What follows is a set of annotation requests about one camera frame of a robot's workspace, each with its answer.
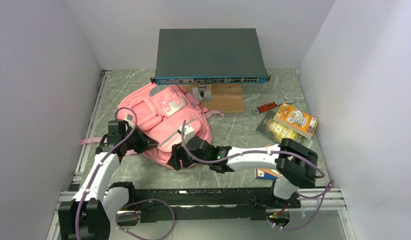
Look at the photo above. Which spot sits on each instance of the dark glossy book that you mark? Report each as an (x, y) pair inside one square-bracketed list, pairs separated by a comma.
[(275, 131)]

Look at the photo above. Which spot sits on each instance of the aluminium frame rail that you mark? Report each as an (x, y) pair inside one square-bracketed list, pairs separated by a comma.
[(83, 157)]

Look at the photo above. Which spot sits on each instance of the blue orange book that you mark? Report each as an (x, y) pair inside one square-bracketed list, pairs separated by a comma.
[(267, 174)]

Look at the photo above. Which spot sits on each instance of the dark grey network switch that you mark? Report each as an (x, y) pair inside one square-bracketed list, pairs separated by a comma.
[(204, 56)]

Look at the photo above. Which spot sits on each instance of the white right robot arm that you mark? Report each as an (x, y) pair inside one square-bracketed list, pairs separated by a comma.
[(296, 163)]

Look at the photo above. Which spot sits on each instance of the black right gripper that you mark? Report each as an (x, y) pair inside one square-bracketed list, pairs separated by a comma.
[(174, 160)]

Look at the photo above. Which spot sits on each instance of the brown wooden board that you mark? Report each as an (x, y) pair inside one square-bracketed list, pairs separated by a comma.
[(226, 98)]

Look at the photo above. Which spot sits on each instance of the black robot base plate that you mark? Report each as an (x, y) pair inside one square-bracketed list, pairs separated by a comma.
[(253, 203)]

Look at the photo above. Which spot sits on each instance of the grey metal switch stand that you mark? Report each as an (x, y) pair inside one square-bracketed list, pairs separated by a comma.
[(203, 92)]

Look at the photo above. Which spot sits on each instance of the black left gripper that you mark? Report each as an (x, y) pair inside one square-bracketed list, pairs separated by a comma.
[(146, 142)]

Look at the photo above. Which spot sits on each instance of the red handled adjustable wrench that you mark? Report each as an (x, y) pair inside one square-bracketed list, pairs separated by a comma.
[(271, 105)]

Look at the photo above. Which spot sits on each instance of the orange paperback book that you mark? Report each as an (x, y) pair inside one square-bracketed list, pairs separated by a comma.
[(296, 120)]

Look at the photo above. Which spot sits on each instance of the pink school backpack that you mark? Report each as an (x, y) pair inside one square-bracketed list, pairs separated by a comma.
[(161, 110)]

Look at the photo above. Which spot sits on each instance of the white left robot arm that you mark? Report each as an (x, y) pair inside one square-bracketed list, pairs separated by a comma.
[(87, 215)]

